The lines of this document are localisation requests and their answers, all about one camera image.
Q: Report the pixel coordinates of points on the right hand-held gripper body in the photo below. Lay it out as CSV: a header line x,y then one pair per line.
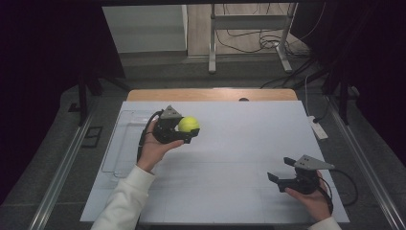
x,y
303,182

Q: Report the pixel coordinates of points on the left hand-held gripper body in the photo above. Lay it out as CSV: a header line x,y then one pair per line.
x,y
166,131

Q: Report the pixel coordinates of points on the yellow tennis ball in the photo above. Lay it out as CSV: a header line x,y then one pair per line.
x,y
188,124

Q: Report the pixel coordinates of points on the clear plastic tray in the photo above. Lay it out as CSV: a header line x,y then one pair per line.
x,y
123,150

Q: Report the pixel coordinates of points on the person's right hand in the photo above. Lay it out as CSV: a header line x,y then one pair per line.
x,y
314,204

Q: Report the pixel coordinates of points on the person's left hand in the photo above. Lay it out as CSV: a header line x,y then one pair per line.
x,y
153,153

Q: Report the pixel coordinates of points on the wooden table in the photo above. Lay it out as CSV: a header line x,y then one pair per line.
x,y
191,95

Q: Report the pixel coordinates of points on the white power strip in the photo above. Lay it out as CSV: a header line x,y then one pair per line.
x,y
319,131

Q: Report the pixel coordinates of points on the black stand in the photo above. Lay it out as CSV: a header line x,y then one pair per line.
x,y
344,99
83,96

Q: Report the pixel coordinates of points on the white cabinet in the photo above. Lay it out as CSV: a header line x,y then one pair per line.
x,y
143,28

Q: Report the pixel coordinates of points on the grey metal stand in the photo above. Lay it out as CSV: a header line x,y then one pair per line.
x,y
249,21

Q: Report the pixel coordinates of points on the dark curtain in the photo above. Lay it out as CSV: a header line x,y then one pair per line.
x,y
41,80
376,64

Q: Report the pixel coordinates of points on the aluminium rail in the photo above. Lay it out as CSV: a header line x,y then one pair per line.
x,y
60,175
367,166

